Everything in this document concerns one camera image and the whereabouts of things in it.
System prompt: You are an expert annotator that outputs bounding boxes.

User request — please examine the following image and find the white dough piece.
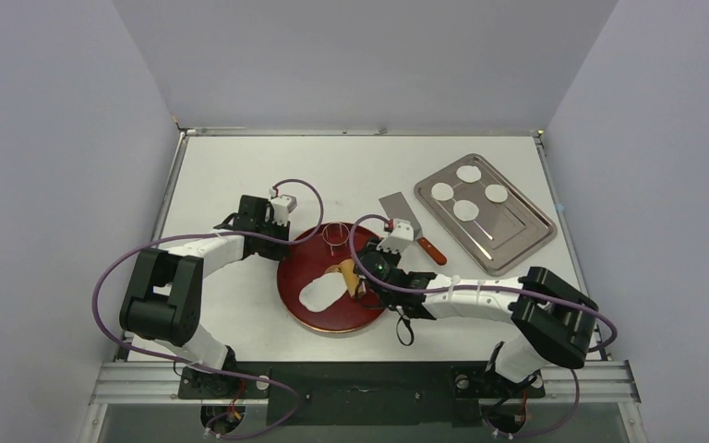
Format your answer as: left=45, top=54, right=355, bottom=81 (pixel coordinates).
left=298, top=272, right=347, bottom=313

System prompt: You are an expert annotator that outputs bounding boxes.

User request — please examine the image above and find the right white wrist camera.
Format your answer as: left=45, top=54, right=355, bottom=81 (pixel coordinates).
left=377, top=219, right=415, bottom=255

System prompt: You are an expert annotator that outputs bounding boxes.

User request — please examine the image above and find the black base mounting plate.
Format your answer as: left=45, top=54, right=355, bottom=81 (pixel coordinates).
left=177, top=361, right=546, bottom=426

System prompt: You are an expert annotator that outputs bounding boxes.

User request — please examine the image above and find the white dumpling wrapper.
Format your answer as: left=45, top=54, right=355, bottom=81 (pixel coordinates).
left=453, top=200, right=479, bottom=222
left=485, top=184, right=510, bottom=204
left=456, top=165, right=482, bottom=184
left=430, top=183, right=454, bottom=202

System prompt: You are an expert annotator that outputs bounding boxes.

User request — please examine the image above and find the rectangular steel tray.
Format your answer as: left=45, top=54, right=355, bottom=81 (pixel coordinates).
left=414, top=153, right=558, bottom=276

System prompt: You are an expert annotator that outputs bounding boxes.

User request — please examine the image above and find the wooden dough roller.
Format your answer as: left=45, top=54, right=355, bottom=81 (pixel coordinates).
left=338, top=258, right=366, bottom=300

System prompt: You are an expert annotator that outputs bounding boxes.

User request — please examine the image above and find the round red lacquer tray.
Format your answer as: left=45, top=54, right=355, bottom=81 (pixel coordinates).
left=276, top=221, right=385, bottom=333

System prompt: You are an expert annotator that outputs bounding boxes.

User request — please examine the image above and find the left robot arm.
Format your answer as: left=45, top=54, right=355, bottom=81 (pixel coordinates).
left=119, top=195, right=296, bottom=397

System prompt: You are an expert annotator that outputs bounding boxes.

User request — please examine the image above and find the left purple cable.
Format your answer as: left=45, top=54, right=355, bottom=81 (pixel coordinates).
left=91, top=178, right=326, bottom=442

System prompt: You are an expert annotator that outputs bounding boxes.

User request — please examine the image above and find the aluminium frame rail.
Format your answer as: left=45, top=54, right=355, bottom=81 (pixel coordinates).
left=90, top=361, right=642, bottom=405

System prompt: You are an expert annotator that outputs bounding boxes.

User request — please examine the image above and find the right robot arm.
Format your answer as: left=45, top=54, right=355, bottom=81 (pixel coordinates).
left=354, top=240, right=598, bottom=394

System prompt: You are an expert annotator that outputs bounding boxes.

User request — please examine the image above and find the round metal cutter ring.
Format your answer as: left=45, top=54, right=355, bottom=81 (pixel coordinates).
left=322, top=223, right=350, bottom=255

